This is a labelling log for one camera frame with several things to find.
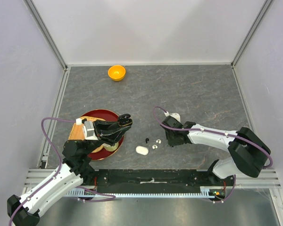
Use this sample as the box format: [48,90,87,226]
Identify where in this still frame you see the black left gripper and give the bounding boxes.
[83,118,132,155]

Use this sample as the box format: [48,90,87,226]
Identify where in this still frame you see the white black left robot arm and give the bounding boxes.
[7,113,133,226]

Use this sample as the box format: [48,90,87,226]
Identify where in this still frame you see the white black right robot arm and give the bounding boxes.
[160,116,272,186]

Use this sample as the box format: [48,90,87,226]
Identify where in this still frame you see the white earbud charging case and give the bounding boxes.
[135,145,149,155]

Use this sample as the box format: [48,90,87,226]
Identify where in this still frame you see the pale green plastic cup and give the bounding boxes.
[103,142,119,152]

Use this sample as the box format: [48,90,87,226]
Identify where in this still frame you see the round red lacquer tray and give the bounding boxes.
[81,109,124,161]

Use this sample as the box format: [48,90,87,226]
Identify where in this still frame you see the woven bamboo mat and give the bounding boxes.
[68,116,102,140]

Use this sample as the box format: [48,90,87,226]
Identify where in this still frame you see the orange plastic bowl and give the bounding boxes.
[108,65,126,81]

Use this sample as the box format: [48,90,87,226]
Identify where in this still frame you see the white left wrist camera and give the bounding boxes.
[83,121,97,140]

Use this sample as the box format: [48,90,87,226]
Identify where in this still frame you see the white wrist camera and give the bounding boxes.
[164,112,181,122]
[83,121,97,140]

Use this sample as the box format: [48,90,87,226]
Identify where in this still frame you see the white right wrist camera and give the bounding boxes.
[164,112,181,122]

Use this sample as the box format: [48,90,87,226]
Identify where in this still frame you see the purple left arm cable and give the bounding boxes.
[8,117,77,226]

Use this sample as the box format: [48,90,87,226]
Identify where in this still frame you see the white slotted cable duct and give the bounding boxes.
[64,188,225,199]

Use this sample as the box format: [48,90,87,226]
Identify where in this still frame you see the aluminium frame rails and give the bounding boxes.
[24,169,55,187]

